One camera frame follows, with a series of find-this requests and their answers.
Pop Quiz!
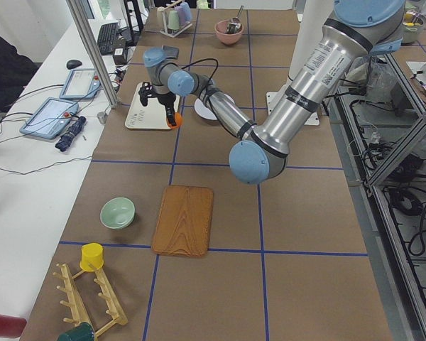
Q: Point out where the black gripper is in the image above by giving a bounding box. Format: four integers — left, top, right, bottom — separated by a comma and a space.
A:
138, 82, 176, 124

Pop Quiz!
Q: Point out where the folded navy umbrella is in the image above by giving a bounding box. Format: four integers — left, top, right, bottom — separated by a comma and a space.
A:
55, 116, 87, 152

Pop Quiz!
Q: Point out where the pink bowl with ice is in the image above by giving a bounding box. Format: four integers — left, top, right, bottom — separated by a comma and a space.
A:
214, 20, 244, 45

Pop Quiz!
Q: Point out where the wooden mug rack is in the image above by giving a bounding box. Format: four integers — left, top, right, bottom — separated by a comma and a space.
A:
53, 263, 129, 340

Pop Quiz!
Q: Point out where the green ceramic bowl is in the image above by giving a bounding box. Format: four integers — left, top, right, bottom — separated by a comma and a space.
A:
100, 197, 136, 229

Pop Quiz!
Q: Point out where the wooden cutting board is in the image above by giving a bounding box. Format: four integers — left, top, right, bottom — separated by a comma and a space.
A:
151, 185, 214, 257

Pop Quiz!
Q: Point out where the cream bear serving tray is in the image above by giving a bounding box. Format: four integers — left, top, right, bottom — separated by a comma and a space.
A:
125, 82, 180, 130

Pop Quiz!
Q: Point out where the dark green cup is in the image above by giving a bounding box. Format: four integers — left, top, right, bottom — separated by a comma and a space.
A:
57, 322, 95, 341

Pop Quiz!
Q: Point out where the black computer mouse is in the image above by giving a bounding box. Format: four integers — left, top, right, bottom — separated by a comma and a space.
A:
66, 59, 82, 70

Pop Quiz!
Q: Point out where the green cup on rack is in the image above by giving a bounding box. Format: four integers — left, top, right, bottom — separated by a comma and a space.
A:
168, 9, 180, 31

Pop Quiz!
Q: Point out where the aluminium frame post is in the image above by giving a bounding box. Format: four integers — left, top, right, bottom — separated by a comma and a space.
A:
66, 0, 119, 109

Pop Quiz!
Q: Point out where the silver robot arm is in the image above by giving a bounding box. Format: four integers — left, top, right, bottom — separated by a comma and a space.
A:
139, 1, 405, 184

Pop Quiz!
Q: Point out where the orange fruit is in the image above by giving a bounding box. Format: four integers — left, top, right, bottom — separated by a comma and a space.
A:
166, 112, 182, 129

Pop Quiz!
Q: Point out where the far blue teach pendant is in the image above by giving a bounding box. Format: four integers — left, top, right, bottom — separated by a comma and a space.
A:
59, 69, 101, 100

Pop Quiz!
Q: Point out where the black keyboard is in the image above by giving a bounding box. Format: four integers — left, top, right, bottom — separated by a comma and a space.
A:
97, 22, 126, 55

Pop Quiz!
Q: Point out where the grey folded cloth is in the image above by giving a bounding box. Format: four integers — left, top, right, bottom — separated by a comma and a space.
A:
162, 45, 180, 60

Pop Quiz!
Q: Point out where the white round plate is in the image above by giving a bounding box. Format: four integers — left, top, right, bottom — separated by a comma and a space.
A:
194, 99, 217, 121

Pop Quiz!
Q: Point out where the white wire cup rack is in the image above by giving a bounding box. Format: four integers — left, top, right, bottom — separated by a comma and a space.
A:
157, 1, 193, 38

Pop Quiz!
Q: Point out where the yellow cup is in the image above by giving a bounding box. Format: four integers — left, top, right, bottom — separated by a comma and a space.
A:
80, 242, 104, 272

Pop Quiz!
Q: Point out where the red cup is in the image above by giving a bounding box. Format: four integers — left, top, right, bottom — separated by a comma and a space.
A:
0, 314, 27, 338

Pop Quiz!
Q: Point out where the small metal cup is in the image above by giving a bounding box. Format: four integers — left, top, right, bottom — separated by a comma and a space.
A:
97, 112, 107, 124

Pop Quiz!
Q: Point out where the near blue teach pendant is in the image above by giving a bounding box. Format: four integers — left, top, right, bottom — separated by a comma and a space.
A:
19, 97, 79, 140

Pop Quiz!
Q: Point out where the blue teach pendant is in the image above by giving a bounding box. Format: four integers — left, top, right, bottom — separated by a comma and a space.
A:
59, 69, 101, 100
19, 97, 79, 140

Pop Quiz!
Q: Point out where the metal ice scoop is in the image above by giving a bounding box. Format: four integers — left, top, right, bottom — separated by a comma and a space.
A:
226, 5, 244, 34

